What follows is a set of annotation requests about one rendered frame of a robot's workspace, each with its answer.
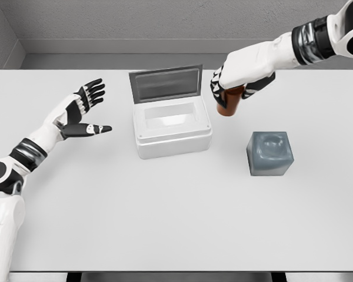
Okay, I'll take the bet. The grey cube container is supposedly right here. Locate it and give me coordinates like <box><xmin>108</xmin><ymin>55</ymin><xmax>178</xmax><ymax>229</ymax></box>
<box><xmin>246</xmin><ymin>131</ymin><xmax>295</xmax><ymax>177</ymax></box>

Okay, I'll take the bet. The brown cup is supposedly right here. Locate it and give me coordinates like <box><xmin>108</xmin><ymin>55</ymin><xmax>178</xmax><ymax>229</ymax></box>
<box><xmin>216</xmin><ymin>84</ymin><xmax>244</xmax><ymax>118</ymax></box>

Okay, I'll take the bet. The white box with open lid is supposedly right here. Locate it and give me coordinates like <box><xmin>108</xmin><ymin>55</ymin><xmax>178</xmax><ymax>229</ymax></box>
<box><xmin>128</xmin><ymin>64</ymin><xmax>214</xmax><ymax>160</ymax></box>

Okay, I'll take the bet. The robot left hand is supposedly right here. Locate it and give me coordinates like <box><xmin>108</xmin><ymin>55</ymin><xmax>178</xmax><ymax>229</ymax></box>
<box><xmin>49</xmin><ymin>78</ymin><xmax>113</xmax><ymax>139</ymax></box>

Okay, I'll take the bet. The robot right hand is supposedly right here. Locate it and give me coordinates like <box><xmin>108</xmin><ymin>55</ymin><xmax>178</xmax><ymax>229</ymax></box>
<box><xmin>209</xmin><ymin>42</ymin><xmax>279</xmax><ymax>110</ymax></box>

